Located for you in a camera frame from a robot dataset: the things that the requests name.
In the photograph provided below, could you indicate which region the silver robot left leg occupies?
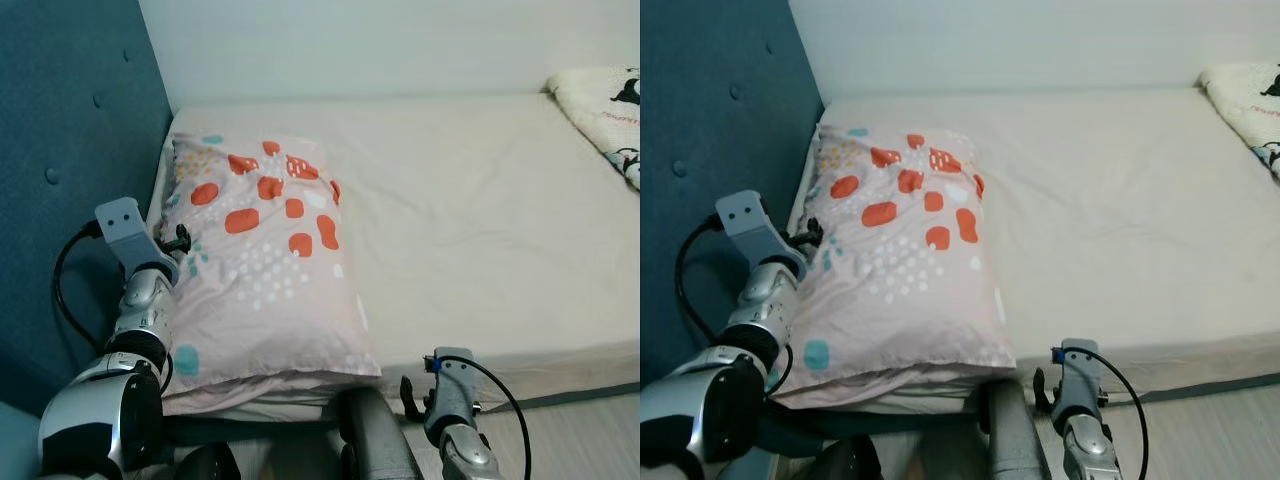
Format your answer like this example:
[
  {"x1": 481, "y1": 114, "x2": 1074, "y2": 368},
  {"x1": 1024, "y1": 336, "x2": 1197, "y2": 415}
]
[{"x1": 790, "y1": 435, "x2": 883, "y2": 480}]

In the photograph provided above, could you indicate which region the silver robot right leg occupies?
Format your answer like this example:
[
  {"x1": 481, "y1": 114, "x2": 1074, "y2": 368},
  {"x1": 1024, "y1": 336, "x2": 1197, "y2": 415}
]
[{"x1": 976, "y1": 378, "x2": 1053, "y2": 480}]

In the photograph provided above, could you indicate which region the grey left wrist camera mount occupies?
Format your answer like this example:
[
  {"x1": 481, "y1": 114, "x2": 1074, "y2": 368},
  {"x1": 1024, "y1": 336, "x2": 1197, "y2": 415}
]
[
  {"x1": 94, "y1": 197, "x2": 183, "y2": 289},
  {"x1": 714, "y1": 189, "x2": 809, "y2": 279}
]

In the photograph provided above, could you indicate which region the white bed sheet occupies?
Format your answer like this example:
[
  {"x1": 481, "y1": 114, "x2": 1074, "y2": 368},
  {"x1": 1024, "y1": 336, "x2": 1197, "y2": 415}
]
[
  {"x1": 790, "y1": 85, "x2": 1280, "y2": 409},
  {"x1": 150, "y1": 90, "x2": 641, "y2": 423}
]

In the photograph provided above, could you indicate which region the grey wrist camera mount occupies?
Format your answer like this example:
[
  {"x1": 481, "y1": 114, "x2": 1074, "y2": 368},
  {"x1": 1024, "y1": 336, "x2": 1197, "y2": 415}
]
[
  {"x1": 714, "y1": 189, "x2": 809, "y2": 279},
  {"x1": 428, "y1": 346, "x2": 481, "y2": 441},
  {"x1": 94, "y1": 197, "x2": 183, "y2": 289},
  {"x1": 1052, "y1": 339, "x2": 1109, "y2": 426}
]

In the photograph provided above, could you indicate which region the blue upholstered headboard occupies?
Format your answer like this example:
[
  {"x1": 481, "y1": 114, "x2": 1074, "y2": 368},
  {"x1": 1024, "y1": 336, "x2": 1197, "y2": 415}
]
[
  {"x1": 0, "y1": 0, "x2": 177, "y2": 419},
  {"x1": 640, "y1": 0, "x2": 829, "y2": 391}
]

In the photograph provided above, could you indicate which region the silver robot leg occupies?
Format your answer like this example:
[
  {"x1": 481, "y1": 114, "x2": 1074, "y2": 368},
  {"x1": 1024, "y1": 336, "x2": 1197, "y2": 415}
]
[
  {"x1": 976, "y1": 378, "x2": 1053, "y2": 480},
  {"x1": 790, "y1": 435, "x2": 883, "y2": 480}
]

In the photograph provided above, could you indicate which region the pink pillow with orange spots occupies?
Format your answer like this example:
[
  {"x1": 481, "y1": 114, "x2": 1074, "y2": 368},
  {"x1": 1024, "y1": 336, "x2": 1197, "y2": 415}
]
[
  {"x1": 158, "y1": 130, "x2": 383, "y2": 416},
  {"x1": 772, "y1": 123, "x2": 1019, "y2": 411}
]

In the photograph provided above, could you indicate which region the cream cartoon print quilt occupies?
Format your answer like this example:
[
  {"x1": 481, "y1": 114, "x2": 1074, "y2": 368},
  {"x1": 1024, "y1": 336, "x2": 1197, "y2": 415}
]
[
  {"x1": 1198, "y1": 62, "x2": 1280, "y2": 186},
  {"x1": 545, "y1": 65, "x2": 641, "y2": 193}
]

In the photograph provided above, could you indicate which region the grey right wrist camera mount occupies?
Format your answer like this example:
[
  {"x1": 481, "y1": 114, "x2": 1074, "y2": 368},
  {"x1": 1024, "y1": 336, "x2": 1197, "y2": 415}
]
[
  {"x1": 428, "y1": 346, "x2": 481, "y2": 441},
  {"x1": 1052, "y1": 339, "x2": 1109, "y2": 426}
]

